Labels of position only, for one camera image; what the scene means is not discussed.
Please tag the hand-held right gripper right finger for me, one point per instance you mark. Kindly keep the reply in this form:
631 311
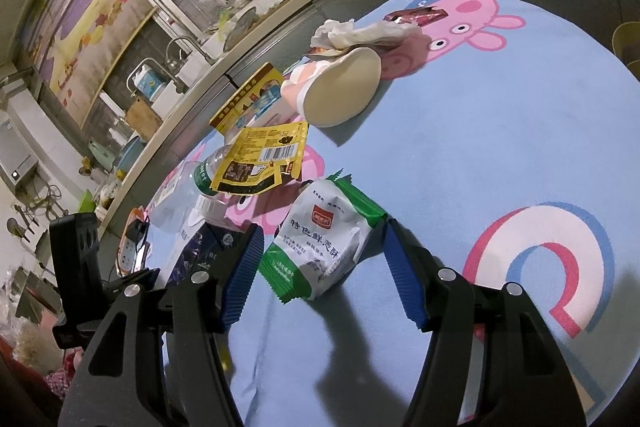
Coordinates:
402 277

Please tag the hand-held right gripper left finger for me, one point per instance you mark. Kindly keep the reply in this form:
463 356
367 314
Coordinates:
242 277

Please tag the green white snack packet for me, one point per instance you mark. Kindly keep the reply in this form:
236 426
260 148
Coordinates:
320 237

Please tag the clear tea bottle floral label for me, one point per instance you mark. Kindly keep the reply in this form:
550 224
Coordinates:
202 177

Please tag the dark blue packet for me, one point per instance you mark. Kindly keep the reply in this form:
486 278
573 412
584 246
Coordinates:
197 252

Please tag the smartphone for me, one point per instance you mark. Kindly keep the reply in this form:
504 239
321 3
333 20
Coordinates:
131 252

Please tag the grey appliance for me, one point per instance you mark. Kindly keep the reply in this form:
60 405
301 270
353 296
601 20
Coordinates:
17 157

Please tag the teal plastic basin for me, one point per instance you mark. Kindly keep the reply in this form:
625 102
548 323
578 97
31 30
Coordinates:
129 154

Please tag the yellow snack packet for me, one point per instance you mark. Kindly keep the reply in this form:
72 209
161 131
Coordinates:
260 152

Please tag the wooden cutting board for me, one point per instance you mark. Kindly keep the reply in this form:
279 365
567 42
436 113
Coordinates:
142 119

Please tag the printed blanket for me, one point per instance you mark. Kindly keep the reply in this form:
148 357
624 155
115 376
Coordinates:
500 132

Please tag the yellow cardboard box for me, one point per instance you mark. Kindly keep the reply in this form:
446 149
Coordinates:
247 99

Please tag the blue label white container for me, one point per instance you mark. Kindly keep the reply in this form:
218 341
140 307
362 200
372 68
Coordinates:
150 82

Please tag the pink white slipper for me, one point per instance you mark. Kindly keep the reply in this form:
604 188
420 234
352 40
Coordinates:
345 87

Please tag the short steel faucet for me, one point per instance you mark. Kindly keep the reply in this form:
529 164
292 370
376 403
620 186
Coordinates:
150 63

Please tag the tall steel faucet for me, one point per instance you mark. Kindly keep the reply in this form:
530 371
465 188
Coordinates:
187 44

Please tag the crumpled white tissue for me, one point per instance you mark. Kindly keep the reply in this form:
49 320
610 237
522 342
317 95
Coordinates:
345 34

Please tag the round pot lid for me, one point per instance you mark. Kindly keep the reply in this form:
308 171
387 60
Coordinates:
240 27

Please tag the red brown wrapper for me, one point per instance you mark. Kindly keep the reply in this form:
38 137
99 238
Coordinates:
420 14

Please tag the beige plastic stool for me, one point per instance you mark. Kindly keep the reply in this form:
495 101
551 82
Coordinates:
627 47

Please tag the wall poster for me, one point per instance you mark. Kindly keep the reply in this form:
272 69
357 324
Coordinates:
85 22

